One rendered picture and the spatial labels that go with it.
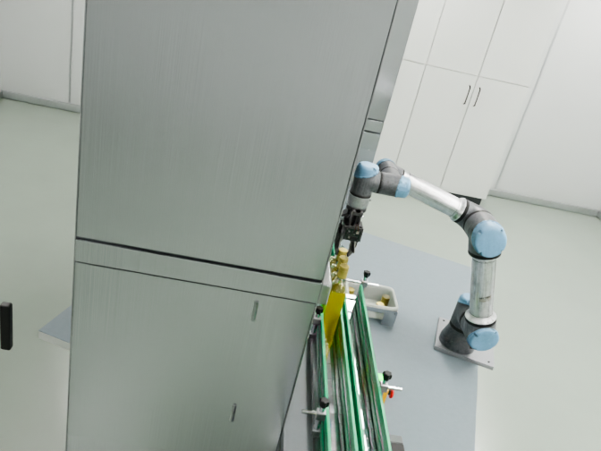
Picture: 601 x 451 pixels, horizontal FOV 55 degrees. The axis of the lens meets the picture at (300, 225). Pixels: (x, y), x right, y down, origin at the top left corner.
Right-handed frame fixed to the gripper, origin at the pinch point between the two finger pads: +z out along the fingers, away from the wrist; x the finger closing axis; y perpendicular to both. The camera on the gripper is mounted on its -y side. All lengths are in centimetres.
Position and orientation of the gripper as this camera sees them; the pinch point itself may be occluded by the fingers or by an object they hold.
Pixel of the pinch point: (342, 251)
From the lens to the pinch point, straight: 212.7
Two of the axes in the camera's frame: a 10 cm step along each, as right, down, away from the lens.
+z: -2.1, 8.7, 4.4
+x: 9.8, 1.8, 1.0
